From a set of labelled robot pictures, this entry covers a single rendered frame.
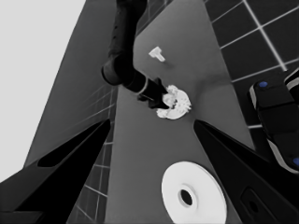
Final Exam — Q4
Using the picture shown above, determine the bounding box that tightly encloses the small white T-shaped piece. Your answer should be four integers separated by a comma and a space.
148, 46, 166, 63

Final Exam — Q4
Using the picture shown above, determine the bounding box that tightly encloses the large thick white disc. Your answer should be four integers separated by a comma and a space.
161, 161, 228, 224

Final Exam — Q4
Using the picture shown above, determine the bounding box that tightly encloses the white round carrier with pins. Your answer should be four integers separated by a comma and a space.
155, 84, 192, 121

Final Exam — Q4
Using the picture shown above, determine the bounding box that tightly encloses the small white toothed gear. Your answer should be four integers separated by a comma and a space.
162, 91, 177, 106
176, 91, 192, 115
155, 106, 172, 120
166, 84, 185, 97

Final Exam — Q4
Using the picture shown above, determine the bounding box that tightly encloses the dark robot body block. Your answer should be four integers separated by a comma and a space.
248, 65, 299, 175

